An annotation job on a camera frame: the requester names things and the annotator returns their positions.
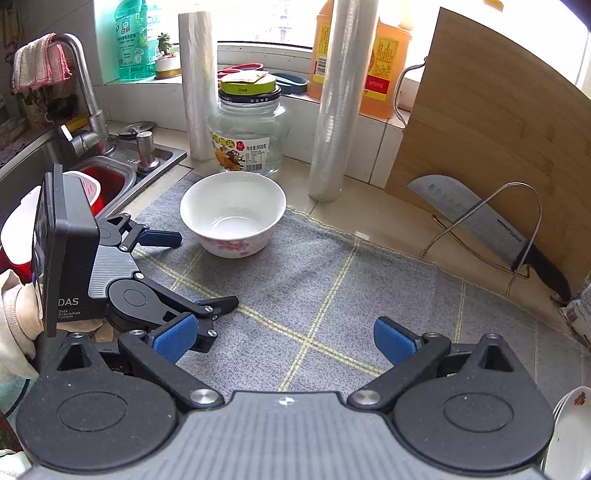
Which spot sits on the grey teal checked towel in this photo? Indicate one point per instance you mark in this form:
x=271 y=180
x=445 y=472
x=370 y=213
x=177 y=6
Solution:
x=323 y=258

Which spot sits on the steel faucet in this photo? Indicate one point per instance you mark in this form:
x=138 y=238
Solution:
x=87 y=92

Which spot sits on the large plastic wrap roll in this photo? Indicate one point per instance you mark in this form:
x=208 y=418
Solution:
x=341 y=115

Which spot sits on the person's left forearm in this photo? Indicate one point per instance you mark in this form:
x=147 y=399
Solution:
x=14 y=362

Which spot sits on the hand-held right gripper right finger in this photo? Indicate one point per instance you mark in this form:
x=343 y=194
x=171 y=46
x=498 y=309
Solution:
x=392 y=341

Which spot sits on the steel sink knob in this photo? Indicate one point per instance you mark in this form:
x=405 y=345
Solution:
x=145 y=150

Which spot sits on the orange oil bottle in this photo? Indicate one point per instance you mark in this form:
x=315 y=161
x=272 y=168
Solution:
x=388 y=69

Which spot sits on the green detergent bottle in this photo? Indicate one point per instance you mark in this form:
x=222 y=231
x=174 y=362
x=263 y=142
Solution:
x=134 y=50

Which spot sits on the pink dish cloth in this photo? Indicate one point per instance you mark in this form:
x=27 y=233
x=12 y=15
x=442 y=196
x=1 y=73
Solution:
x=39 y=64

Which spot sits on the white floral plate small stain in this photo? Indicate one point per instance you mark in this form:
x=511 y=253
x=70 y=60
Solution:
x=577 y=434

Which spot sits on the bamboo cutting board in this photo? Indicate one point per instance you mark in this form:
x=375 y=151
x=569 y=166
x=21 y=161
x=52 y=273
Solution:
x=498 y=115

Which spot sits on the white printed bag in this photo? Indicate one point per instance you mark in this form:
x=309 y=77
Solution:
x=579 y=314

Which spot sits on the white plastic container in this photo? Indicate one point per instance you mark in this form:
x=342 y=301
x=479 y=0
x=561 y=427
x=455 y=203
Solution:
x=18 y=221

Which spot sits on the red plastic lid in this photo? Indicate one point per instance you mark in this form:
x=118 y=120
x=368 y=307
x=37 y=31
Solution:
x=231 y=70

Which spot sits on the small plastic wrap roll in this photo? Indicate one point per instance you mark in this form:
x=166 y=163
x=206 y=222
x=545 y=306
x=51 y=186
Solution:
x=198 y=92

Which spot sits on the steel sink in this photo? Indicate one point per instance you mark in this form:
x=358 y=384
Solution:
x=161 y=154

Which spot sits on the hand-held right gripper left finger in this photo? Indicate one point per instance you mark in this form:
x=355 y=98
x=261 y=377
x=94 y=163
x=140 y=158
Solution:
x=178 y=334

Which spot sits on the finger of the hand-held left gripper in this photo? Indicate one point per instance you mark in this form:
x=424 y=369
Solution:
x=217 y=304
x=159 y=238

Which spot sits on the small potted plant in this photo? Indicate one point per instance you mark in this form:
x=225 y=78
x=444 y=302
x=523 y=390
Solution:
x=167 y=67

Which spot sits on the clear glass jar yellow lid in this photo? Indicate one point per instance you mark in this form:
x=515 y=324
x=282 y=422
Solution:
x=244 y=134

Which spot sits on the white bowl pink flowers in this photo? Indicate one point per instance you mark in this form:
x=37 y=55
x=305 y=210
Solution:
x=231 y=198

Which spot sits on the teal plastic lid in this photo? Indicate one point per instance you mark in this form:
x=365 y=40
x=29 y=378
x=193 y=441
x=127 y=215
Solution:
x=291 y=83

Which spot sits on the person's left hand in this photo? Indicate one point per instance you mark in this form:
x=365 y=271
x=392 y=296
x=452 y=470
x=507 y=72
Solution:
x=18 y=314

